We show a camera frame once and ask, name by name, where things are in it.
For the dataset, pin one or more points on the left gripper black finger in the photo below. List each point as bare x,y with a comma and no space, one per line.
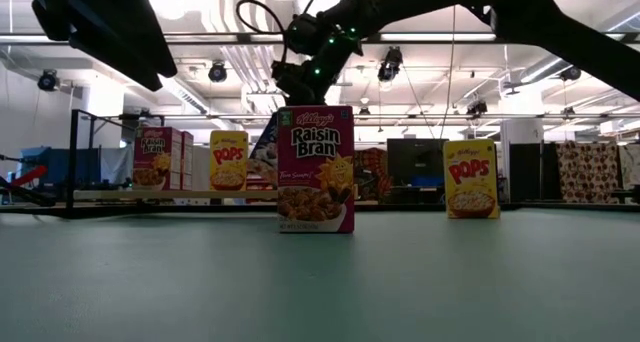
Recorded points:
160,52
130,59

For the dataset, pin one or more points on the Frosted Flakes cereal box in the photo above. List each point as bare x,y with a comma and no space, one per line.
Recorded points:
265,154

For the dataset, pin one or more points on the Corn Pops cereal box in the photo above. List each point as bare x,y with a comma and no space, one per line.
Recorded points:
228,162
470,182

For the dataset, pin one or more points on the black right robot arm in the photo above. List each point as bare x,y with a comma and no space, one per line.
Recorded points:
550,27

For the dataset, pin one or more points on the white panel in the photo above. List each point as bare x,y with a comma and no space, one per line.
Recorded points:
201,167

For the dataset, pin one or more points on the blue container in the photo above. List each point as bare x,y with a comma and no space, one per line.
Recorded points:
50,164

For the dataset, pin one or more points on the black monitor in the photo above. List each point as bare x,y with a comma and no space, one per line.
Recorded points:
417,157

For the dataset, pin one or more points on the blue box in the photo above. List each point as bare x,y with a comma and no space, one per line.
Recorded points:
422,181

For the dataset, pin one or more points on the green table mat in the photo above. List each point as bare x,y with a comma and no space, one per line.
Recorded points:
150,292

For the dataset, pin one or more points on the black partition panel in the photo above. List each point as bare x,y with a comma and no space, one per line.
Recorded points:
525,172

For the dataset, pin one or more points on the black ceiling-mounted camera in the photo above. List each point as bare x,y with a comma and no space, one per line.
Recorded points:
477,107
217,72
390,64
47,80
570,73

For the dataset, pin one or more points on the black metal shelf frame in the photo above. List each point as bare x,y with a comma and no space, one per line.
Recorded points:
74,157

